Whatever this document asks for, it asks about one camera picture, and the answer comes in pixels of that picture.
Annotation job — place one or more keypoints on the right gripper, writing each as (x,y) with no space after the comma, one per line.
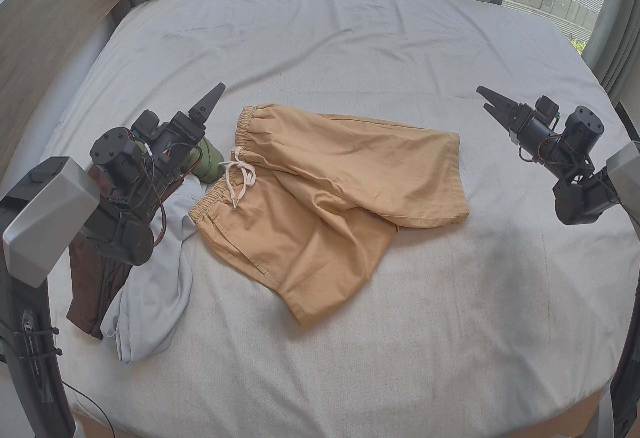
(535,136)

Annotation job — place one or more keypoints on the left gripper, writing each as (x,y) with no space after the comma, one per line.
(175,146)

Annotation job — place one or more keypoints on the tan shorts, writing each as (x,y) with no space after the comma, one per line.
(325,206)

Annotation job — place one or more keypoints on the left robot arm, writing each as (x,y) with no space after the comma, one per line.
(45,216)

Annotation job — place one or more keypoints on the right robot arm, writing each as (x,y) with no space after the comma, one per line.
(582,131)

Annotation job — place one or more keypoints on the bed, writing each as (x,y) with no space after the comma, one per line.
(375,51)

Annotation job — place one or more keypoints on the green garment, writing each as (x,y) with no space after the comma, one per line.
(210,161)

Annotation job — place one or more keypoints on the pale blue garment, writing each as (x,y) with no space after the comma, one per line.
(150,306)

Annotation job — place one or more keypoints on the brown garment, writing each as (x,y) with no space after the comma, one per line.
(87,296)

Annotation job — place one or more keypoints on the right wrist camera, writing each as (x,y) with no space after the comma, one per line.
(546,107)

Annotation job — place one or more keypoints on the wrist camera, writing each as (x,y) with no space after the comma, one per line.
(147,124)
(546,107)

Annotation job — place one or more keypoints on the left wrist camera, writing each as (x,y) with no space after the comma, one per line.
(147,124)

